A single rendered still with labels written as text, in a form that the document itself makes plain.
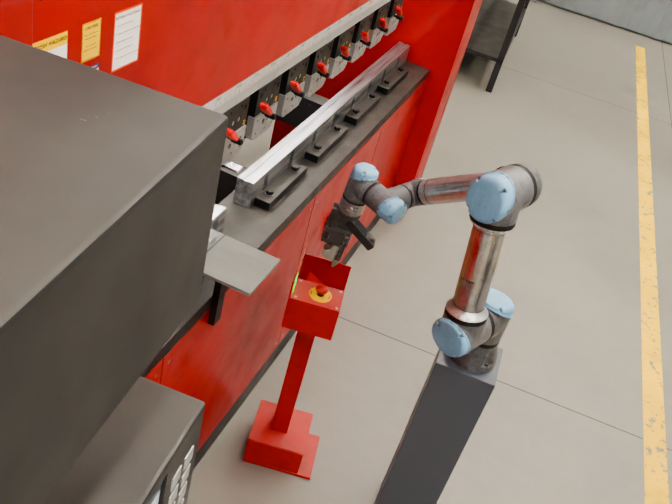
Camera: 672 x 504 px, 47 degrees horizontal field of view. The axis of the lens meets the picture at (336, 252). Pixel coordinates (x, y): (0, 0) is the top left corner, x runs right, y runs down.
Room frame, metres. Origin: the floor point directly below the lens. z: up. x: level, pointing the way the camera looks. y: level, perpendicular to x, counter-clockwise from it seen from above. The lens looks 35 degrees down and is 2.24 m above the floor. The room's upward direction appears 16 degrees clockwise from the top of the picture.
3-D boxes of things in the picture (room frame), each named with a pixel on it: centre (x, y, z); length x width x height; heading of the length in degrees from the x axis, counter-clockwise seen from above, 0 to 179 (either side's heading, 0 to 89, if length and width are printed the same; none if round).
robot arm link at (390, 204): (1.90, -0.11, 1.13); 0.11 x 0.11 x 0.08; 54
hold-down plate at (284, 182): (2.22, 0.24, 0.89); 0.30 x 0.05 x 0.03; 167
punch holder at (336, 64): (2.60, 0.21, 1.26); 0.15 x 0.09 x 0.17; 167
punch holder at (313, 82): (2.40, 0.25, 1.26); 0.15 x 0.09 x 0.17; 167
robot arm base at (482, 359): (1.78, -0.47, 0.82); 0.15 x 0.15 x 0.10
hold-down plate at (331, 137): (2.61, 0.15, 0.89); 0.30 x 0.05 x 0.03; 167
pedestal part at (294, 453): (1.90, -0.01, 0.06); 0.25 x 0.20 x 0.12; 90
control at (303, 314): (1.90, 0.02, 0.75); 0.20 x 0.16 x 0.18; 0
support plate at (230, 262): (1.61, 0.29, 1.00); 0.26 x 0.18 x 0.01; 77
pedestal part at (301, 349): (1.90, 0.02, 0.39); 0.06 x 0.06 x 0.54; 0
